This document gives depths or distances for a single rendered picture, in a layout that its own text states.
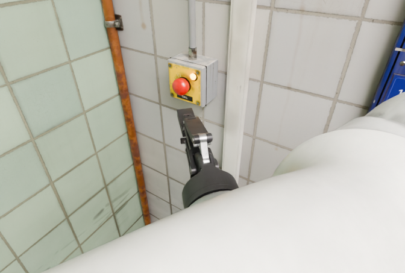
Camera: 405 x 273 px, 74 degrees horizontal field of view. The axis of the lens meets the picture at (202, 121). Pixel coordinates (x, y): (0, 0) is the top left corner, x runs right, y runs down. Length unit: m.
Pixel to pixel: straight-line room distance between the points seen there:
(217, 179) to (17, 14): 0.55
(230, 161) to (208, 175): 0.42
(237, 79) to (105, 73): 0.42
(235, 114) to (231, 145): 0.10
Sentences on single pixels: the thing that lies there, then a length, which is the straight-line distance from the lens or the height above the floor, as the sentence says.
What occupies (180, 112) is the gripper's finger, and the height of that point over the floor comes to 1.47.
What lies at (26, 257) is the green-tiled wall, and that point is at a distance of 0.98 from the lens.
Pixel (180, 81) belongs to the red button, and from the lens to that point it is 0.60.
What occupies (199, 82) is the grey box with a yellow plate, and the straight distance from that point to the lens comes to 0.60.
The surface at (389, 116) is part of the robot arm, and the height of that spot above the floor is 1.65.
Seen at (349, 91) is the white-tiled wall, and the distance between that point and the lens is 0.58.
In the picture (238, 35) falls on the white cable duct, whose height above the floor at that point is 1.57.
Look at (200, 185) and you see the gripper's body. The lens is 0.33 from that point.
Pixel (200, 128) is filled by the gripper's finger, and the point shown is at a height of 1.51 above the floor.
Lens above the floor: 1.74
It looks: 34 degrees down
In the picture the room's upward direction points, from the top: straight up
